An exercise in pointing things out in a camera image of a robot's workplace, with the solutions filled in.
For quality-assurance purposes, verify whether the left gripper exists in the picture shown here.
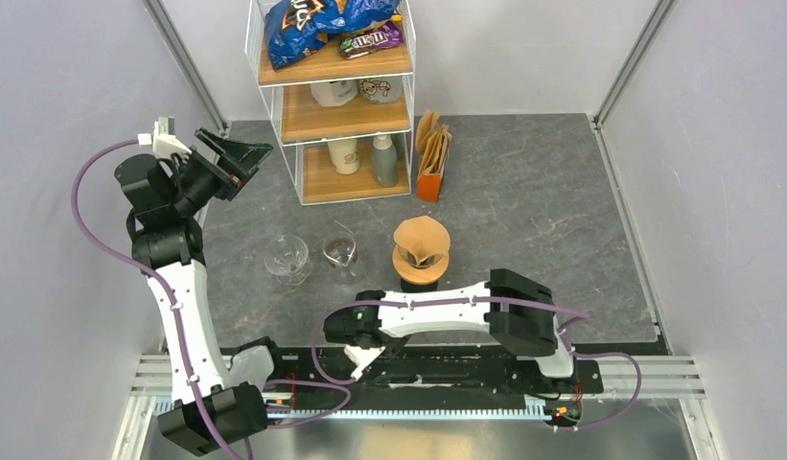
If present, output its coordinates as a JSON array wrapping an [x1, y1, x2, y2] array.
[[169, 127, 272, 216]]

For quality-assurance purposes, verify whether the clear glass dripper with handle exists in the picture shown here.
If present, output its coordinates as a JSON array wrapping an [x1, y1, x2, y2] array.
[[264, 234, 312, 286]]

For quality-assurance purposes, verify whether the glass carafe with brown band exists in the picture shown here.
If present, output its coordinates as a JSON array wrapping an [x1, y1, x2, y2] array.
[[322, 219, 359, 286]]

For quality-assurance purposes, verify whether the brown paper coffee filter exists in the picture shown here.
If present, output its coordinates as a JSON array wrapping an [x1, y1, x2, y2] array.
[[393, 216, 451, 256]]

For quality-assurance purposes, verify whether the black coffee server pot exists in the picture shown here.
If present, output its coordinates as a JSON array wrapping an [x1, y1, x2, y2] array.
[[400, 278, 438, 293]]

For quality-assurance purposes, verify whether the clear ribbed glass dripper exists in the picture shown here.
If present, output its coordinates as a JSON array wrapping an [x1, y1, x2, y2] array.
[[397, 245, 445, 270]]

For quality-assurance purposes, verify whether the round wooden dripper stand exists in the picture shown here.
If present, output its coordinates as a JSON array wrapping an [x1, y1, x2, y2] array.
[[392, 250, 450, 286]]

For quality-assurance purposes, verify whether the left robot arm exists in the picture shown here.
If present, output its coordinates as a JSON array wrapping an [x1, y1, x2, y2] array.
[[114, 128, 288, 456]]

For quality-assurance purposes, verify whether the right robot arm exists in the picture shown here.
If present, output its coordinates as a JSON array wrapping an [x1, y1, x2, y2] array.
[[320, 268, 586, 392]]

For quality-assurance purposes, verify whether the orange filter holder box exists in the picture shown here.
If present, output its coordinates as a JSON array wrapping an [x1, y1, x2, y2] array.
[[416, 153, 447, 202]]

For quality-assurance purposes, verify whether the brown paper filter stack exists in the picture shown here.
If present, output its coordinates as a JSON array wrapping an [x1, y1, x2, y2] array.
[[415, 109, 452, 177]]

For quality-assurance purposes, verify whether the white cylindrical bottle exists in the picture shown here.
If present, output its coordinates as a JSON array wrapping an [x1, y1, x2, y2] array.
[[327, 138, 360, 175]]

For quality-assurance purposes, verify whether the grey green spray bottle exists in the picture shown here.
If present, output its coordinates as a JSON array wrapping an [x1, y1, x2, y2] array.
[[371, 134, 399, 187]]

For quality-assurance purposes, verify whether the blue chips bag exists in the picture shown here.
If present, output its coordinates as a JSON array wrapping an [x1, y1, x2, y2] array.
[[264, 0, 401, 70]]

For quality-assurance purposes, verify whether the white printed cup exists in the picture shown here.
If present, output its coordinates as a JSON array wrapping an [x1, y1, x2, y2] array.
[[358, 77, 404, 104]]

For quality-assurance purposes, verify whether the purple candy bag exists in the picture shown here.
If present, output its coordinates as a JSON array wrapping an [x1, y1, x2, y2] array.
[[337, 21, 405, 59]]

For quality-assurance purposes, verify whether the white wire shelf rack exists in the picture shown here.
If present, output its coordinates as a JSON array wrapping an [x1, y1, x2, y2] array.
[[244, 1, 416, 205]]

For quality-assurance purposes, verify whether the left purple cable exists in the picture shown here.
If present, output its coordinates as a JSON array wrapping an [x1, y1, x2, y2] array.
[[71, 138, 353, 460]]

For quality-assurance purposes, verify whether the purple cable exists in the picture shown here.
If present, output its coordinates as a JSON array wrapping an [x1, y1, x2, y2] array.
[[71, 138, 353, 460], [311, 295, 643, 433]]

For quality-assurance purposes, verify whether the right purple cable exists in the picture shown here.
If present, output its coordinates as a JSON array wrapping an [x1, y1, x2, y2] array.
[[311, 295, 643, 433]]

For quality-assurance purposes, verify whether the aluminium frame rail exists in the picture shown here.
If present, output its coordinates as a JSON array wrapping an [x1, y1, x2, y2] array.
[[111, 354, 728, 459]]

